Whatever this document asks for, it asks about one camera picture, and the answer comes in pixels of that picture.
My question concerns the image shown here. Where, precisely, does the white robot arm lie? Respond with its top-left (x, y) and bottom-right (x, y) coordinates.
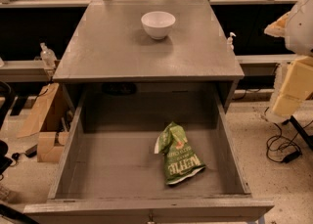
top-left (264, 0), bottom-right (313, 123)

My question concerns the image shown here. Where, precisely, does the open grey top drawer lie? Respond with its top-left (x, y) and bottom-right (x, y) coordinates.
top-left (24, 88), bottom-right (274, 224)

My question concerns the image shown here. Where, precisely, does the green jalapeno chip bag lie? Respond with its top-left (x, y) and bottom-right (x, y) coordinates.
top-left (155, 122), bottom-right (205, 186)

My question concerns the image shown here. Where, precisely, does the grey wooden cabinet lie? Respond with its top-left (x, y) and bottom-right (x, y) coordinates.
top-left (54, 0), bottom-right (244, 107)

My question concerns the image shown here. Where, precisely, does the clear pump bottle left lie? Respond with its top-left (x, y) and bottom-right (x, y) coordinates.
top-left (40, 43), bottom-right (57, 67)

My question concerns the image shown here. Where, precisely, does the small white pump bottle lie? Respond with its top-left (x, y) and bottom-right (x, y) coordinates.
top-left (227, 32), bottom-right (237, 50)

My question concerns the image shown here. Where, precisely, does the white ceramic bowl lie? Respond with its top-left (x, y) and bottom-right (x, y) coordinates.
top-left (141, 11), bottom-right (176, 40)

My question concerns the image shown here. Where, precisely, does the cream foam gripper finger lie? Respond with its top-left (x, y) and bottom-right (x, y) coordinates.
top-left (272, 56), bottom-right (313, 117)
top-left (264, 13), bottom-right (290, 37)

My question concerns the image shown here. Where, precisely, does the black cable with adapter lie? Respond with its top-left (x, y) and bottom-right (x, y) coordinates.
top-left (263, 106), bottom-right (313, 164)

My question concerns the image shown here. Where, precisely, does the brown cardboard box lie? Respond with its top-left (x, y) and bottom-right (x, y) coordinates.
top-left (17, 83), bottom-right (74, 163)

